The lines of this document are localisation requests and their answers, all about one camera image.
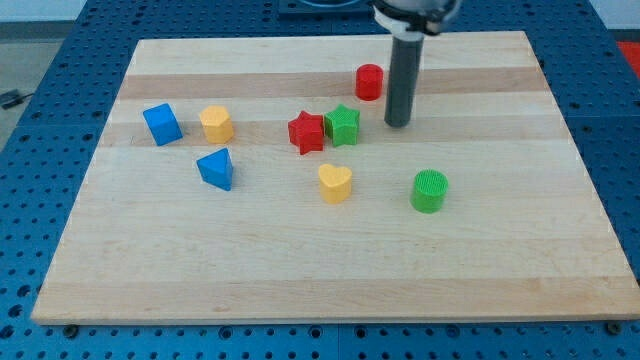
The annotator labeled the yellow hexagon block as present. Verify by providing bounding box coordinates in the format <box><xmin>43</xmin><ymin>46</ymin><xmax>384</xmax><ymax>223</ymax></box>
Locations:
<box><xmin>199</xmin><ymin>105</ymin><xmax>234</xmax><ymax>144</ymax></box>

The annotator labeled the wooden board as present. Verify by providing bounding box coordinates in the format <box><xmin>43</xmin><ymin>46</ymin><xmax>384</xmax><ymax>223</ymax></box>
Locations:
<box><xmin>31</xmin><ymin>31</ymin><xmax>639</xmax><ymax>325</ymax></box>

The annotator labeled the red star block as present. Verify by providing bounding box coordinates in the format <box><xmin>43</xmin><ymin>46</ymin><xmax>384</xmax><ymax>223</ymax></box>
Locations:
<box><xmin>288</xmin><ymin>111</ymin><xmax>324</xmax><ymax>155</ymax></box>

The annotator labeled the blue triangle block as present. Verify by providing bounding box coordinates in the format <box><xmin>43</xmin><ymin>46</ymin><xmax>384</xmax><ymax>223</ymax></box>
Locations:
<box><xmin>196</xmin><ymin>148</ymin><xmax>233</xmax><ymax>191</ymax></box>

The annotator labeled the black cable plug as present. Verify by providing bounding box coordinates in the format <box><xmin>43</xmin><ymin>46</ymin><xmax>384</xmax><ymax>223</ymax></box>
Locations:
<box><xmin>0</xmin><ymin>89</ymin><xmax>34</xmax><ymax>110</ymax></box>

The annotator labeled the green cylinder block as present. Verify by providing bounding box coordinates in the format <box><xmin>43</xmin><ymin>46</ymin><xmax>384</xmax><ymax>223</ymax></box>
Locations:
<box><xmin>410</xmin><ymin>169</ymin><xmax>449</xmax><ymax>213</ymax></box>

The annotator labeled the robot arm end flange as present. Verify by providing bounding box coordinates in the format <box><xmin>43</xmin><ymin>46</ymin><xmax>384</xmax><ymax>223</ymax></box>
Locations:
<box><xmin>372</xmin><ymin>0</ymin><xmax>462</xmax><ymax>36</ymax></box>

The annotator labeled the blue cube block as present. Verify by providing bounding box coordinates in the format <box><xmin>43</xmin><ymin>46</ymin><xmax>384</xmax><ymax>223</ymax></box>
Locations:
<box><xmin>142</xmin><ymin>103</ymin><xmax>183</xmax><ymax>146</ymax></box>

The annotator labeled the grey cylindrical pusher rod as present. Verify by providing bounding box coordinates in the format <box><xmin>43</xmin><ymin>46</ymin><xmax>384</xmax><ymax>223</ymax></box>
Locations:
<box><xmin>384</xmin><ymin>33</ymin><xmax>424</xmax><ymax>128</ymax></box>

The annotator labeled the yellow heart block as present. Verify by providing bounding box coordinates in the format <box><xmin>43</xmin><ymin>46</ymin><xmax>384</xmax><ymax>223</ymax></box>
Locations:
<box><xmin>318</xmin><ymin>164</ymin><xmax>353</xmax><ymax>204</ymax></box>

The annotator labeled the green star block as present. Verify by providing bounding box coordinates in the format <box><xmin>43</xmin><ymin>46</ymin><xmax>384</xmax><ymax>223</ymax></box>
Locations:
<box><xmin>324</xmin><ymin>104</ymin><xmax>360</xmax><ymax>147</ymax></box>

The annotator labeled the red cylinder block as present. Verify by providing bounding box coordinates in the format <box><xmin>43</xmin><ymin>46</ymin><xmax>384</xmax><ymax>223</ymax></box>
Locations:
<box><xmin>355</xmin><ymin>64</ymin><xmax>384</xmax><ymax>101</ymax></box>

